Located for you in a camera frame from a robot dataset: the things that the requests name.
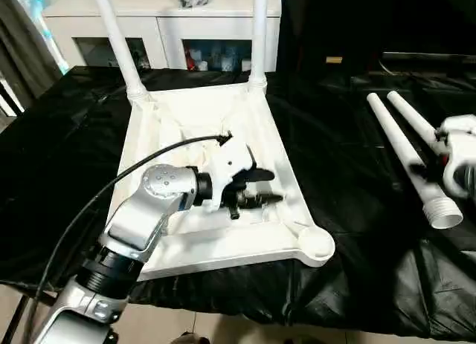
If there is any white plastic table leg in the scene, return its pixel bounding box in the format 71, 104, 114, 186
248, 0, 269, 91
366, 92, 464, 230
91, 0, 152, 102
386, 90, 443, 140

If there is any white cabinet with glass doors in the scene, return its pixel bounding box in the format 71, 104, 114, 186
42, 0, 282, 72

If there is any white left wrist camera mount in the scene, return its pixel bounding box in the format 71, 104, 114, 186
208, 139, 257, 213

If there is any white plastic table top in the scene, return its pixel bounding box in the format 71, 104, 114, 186
106, 79, 335, 282

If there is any black glossy mat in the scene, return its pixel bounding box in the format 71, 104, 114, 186
0, 65, 476, 340

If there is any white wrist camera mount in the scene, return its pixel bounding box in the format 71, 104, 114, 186
208, 139, 257, 213
433, 114, 476, 200

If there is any black folding table frame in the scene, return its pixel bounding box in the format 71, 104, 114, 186
0, 280, 57, 344

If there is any dark robot torso part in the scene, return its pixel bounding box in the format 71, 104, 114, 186
180, 331, 213, 344

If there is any grey curtain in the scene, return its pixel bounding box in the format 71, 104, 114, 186
0, 0, 62, 111

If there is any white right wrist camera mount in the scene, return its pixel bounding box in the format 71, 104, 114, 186
433, 114, 476, 200

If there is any light blue plastic wrap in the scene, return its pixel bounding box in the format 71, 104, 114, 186
18, 0, 70, 74

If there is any long black bar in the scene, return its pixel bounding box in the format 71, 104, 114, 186
382, 52, 476, 62

